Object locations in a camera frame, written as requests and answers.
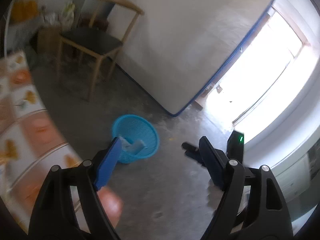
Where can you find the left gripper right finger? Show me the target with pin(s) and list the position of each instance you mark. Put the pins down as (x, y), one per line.
(252, 205)

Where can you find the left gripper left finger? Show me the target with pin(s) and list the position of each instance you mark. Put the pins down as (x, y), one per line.
(68, 206)

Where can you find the blue white carton box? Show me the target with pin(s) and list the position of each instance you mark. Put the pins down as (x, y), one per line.
(133, 148)

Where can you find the blue mesh trash basket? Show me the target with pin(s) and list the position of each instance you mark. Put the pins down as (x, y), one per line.
(132, 128)

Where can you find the white gloved left hand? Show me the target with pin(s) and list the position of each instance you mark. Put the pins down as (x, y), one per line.
(112, 204)

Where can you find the patterned tablecloth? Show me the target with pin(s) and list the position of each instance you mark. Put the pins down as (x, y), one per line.
(30, 142)

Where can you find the right wooden chair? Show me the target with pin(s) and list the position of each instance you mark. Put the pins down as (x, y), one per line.
(97, 43)

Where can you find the yellow plastic bag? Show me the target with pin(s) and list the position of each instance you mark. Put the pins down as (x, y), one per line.
(23, 10)

